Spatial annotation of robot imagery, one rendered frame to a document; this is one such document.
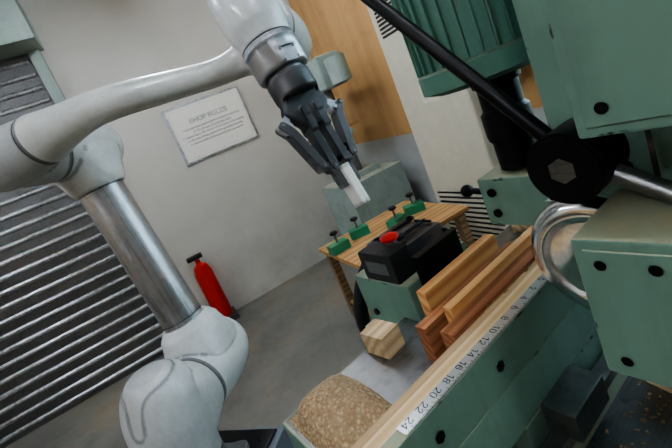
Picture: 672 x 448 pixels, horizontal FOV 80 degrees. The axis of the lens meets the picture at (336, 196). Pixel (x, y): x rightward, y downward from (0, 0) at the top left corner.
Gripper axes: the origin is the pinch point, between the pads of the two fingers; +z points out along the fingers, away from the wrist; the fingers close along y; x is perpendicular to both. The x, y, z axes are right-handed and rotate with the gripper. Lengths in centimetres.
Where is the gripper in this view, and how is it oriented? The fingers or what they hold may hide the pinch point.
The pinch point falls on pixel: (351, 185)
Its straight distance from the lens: 63.7
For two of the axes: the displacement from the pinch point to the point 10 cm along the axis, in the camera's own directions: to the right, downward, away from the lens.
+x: -4.2, 2.7, 8.6
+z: 5.1, 8.6, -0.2
